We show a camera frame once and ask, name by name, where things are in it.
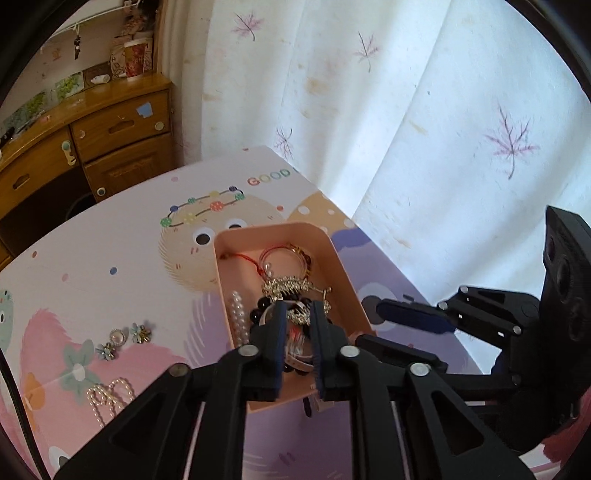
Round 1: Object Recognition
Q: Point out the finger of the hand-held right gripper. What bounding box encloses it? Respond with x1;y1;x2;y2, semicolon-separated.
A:
376;286;541;344
355;335;499;398

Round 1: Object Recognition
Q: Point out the pink fleece clothing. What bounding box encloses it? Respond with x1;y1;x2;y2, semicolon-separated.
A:
539;388;591;480

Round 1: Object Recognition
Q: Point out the brown paper bag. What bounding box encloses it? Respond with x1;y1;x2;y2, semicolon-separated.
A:
109;44;129;80

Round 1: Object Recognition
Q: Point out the red string bracelet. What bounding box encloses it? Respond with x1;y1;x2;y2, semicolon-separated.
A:
221;244;320;278

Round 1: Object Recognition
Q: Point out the white leaf print curtain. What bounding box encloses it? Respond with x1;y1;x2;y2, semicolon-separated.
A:
154;0;591;374

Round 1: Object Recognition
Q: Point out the short pearl strand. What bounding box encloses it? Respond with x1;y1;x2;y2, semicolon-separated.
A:
226;290;251;348

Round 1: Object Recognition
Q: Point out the red paper cup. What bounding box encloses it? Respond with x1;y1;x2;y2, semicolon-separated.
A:
123;38;154;83

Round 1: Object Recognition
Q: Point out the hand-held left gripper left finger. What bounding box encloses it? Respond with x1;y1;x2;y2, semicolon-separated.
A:
53;300;287;480

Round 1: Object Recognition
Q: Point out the silver bangle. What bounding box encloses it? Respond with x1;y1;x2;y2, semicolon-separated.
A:
261;300;320;372

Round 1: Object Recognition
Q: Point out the long pearl necklace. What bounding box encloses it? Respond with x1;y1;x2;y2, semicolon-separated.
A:
85;377;138;429

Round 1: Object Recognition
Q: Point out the gold rhinestone hair clip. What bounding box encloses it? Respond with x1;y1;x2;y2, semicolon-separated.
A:
261;274;334;325

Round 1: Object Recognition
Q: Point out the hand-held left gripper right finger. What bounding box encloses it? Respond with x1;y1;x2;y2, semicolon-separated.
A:
309;300;546;480

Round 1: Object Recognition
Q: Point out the wooden desk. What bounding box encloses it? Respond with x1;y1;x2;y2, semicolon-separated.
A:
0;71;177;274

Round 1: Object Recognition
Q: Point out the black cable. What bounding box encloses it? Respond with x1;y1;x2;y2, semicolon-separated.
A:
0;346;48;480

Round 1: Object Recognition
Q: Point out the orange plastic tray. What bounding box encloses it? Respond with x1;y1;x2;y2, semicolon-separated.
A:
213;222;378;414

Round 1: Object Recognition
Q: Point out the cartoon printed tablecloth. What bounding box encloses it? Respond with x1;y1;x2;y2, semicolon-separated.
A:
0;145;546;480

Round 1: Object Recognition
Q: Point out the black bead bracelet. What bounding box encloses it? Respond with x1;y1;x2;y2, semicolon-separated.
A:
248;298;334;376

